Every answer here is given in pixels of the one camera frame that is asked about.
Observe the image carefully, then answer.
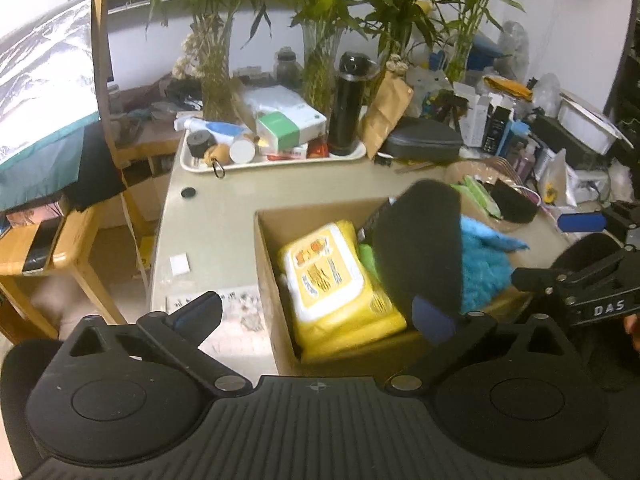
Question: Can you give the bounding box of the wooden chair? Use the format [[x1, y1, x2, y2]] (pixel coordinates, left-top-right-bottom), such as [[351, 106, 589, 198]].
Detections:
[[1, 0, 151, 344]]

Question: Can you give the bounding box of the white plastic bag package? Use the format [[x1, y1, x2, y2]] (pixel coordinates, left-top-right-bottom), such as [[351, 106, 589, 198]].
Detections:
[[240, 84, 306, 119]]

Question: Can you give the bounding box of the white round jar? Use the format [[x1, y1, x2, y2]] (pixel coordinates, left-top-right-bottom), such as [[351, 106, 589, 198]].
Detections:
[[229, 134, 256, 165]]

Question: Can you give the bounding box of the left glass vase bamboo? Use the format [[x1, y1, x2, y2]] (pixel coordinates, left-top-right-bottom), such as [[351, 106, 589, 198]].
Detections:
[[150, 0, 271, 122]]

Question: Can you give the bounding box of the white serving tray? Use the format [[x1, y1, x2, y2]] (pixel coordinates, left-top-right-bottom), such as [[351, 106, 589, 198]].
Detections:
[[178, 140, 367, 174]]

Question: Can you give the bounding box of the brown paper bag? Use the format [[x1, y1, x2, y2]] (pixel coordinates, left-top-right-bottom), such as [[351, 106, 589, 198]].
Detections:
[[360, 72, 413, 160]]

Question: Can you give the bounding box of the person's right hand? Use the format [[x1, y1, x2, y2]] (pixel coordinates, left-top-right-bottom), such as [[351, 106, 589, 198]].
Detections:
[[624, 314, 640, 352]]

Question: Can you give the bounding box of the white bowl container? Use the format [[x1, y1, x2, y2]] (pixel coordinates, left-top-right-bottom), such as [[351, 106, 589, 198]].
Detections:
[[558, 92, 627, 155]]

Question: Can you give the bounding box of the grey zip hard case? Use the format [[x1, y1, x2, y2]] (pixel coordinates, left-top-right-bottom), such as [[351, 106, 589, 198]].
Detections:
[[378, 117, 462, 162]]

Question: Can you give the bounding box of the white blue spray bottle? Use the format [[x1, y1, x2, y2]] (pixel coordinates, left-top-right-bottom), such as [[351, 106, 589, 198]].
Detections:
[[174, 116, 248, 145]]

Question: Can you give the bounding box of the small white paper card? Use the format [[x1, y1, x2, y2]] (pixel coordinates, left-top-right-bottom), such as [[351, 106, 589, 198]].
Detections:
[[169, 254, 191, 278]]

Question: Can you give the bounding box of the black thermos bottle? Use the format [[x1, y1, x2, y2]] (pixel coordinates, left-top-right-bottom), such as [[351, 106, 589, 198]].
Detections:
[[328, 51, 378, 156]]

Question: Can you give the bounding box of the woven basket with items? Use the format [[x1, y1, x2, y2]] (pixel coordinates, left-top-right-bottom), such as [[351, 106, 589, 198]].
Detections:
[[445, 157, 541, 233]]

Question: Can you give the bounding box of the yellow wet wipes pack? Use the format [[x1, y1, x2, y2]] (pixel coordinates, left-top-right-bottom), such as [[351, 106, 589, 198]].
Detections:
[[277, 220, 408, 364]]

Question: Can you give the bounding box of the brown cardboard box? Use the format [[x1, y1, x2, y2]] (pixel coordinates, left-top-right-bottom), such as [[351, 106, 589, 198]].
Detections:
[[254, 180, 527, 378]]

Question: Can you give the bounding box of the green white tissue box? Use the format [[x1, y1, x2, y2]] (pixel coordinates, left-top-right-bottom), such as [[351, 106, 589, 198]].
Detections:
[[256, 105, 326, 152]]

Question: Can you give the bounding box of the small black round cap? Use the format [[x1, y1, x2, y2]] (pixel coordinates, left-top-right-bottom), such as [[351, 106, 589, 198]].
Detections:
[[180, 186, 196, 198]]

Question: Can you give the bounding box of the right glass vase bamboo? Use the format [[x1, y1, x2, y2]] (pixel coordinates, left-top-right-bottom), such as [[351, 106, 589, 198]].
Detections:
[[399, 0, 551, 86]]

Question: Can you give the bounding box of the tan pouch with carabiner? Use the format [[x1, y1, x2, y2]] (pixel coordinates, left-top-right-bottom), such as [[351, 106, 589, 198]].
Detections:
[[203, 144, 231, 179]]

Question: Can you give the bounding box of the small black round speaker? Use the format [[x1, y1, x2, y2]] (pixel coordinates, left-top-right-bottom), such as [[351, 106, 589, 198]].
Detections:
[[186, 130, 217, 159]]

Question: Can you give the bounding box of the teal bath loofah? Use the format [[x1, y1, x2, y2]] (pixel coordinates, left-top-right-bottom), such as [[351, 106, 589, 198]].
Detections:
[[460, 216, 529, 314]]

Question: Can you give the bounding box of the middle glass vase bamboo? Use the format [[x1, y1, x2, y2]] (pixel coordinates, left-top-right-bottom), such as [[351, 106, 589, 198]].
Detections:
[[291, 0, 397, 115]]

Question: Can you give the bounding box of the glass vase bamboo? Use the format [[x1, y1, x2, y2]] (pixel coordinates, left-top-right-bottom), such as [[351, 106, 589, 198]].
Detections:
[[150, 0, 271, 122], [291, 0, 397, 115], [399, 0, 551, 86]]

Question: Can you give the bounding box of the silver green mailer bag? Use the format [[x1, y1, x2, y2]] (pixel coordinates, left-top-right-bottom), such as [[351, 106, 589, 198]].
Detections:
[[1, 0, 100, 210]]

